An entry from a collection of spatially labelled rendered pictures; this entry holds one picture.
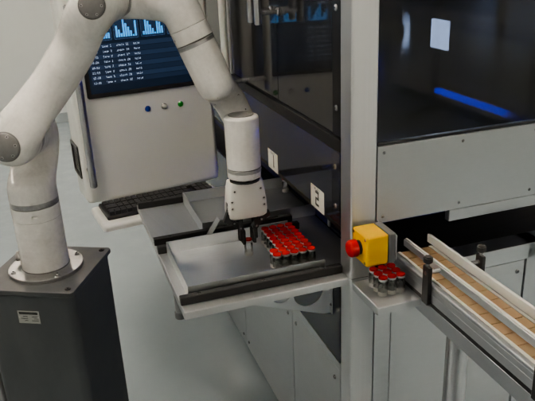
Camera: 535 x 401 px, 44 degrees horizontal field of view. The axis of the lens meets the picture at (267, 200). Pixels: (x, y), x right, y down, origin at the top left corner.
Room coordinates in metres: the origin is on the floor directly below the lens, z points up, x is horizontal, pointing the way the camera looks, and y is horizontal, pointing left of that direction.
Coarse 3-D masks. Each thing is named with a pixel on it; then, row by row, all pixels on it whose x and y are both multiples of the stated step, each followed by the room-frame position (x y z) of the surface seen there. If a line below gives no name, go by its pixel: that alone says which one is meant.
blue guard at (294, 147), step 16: (256, 112) 2.02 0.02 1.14; (272, 112) 1.88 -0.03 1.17; (272, 128) 1.88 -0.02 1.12; (288, 128) 1.75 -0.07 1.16; (272, 144) 1.89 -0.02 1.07; (288, 144) 1.76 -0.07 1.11; (304, 144) 1.64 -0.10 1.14; (320, 144) 1.54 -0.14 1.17; (288, 160) 1.76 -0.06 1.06; (304, 160) 1.65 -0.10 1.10; (320, 160) 1.55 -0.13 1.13; (336, 160) 1.46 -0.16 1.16; (288, 176) 1.77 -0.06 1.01; (304, 176) 1.65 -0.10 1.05; (320, 176) 1.55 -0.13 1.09; (336, 176) 1.46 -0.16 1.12; (304, 192) 1.65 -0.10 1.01; (336, 192) 1.46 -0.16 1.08; (336, 208) 1.46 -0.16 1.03
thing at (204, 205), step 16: (192, 192) 1.94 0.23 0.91; (208, 192) 1.95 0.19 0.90; (224, 192) 1.97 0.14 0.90; (272, 192) 1.98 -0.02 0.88; (288, 192) 1.98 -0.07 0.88; (192, 208) 1.80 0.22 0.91; (208, 208) 1.87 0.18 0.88; (224, 208) 1.86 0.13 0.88; (272, 208) 1.84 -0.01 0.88; (288, 208) 1.76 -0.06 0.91; (304, 208) 1.78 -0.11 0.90; (208, 224) 1.69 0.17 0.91; (224, 224) 1.70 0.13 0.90
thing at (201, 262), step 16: (272, 224) 1.66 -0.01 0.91; (176, 240) 1.58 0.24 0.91; (192, 240) 1.59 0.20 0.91; (208, 240) 1.60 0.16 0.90; (224, 240) 1.62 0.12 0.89; (256, 240) 1.62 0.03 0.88; (176, 256) 1.55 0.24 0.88; (192, 256) 1.54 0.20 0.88; (208, 256) 1.54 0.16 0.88; (224, 256) 1.54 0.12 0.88; (240, 256) 1.53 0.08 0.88; (256, 256) 1.53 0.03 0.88; (176, 272) 1.46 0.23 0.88; (192, 272) 1.46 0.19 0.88; (208, 272) 1.45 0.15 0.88; (224, 272) 1.45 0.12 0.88; (240, 272) 1.44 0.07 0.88; (256, 272) 1.38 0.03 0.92; (272, 272) 1.39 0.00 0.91; (288, 272) 1.40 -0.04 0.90; (192, 288) 1.33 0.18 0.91; (208, 288) 1.34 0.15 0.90
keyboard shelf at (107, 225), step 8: (208, 184) 2.30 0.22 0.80; (96, 208) 2.10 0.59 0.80; (96, 216) 2.04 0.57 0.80; (104, 216) 2.03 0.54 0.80; (128, 216) 2.02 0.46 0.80; (136, 216) 2.02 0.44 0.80; (104, 224) 1.96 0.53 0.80; (112, 224) 1.96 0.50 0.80; (120, 224) 1.97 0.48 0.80; (128, 224) 1.97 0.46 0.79; (136, 224) 1.99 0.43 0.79
